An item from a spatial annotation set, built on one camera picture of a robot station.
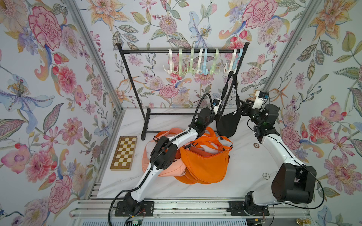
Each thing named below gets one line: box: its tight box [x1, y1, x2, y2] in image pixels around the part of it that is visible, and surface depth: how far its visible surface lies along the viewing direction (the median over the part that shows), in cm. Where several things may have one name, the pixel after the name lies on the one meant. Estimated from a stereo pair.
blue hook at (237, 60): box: [231, 48, 243, 70], surface depth 76 cm
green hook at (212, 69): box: [209, 48, 221, 75], surface depth 76 cm
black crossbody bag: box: [216, 70, 243, 138], surface depth 105 cm
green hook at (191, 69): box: [189, 48, 196, 76], surface depth 75 cm
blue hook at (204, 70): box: [202, 48, 208, 76], surface depth 73 cm
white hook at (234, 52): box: [223, 48, 238, 73], surface depth 74 cm
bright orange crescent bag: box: [173, 170, 206, 185], surface depth 84 cm
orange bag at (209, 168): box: [180, 147, 231, 183], surface depth 78 cm
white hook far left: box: [163, 48, 179, 75], surface depth 75 cm
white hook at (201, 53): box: [196, 48, 204, 74], surface depth 70 cm
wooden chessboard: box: [109, 136, 138, 171], surface depth 94 cm
